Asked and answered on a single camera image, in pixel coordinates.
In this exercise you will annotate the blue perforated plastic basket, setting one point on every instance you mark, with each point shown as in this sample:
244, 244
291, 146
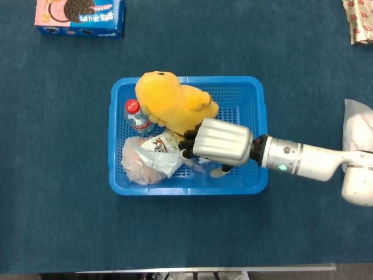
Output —
233, 96

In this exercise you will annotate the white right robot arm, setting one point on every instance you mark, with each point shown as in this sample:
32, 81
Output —
306, 160

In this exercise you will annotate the white crinkled snack bag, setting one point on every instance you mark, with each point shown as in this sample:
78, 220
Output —
160, 154

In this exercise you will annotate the cream red-print foil snack bag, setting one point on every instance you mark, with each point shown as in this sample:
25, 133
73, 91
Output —
360, 20

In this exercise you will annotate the yellow plush toy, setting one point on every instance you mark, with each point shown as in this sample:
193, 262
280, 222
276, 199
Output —
175, 108

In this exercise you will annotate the white frosted zip bag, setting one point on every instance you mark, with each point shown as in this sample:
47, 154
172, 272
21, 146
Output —
360, 131

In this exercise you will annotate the red-capped cola bottle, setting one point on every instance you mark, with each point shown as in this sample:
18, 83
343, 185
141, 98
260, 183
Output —
137, 116

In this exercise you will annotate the aluminium table edge rail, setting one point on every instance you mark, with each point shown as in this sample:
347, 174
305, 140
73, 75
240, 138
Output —
204, 267

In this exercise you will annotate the dark blue table cloth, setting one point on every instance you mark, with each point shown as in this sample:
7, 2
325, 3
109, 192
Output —
186, 227

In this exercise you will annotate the clear water bottle white cap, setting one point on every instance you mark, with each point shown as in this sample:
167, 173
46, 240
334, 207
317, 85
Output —
204, 169

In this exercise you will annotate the blue pink Oreo box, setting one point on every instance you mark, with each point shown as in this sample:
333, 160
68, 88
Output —
81, 17

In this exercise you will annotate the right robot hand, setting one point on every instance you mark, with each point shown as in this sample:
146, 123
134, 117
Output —
221, 141

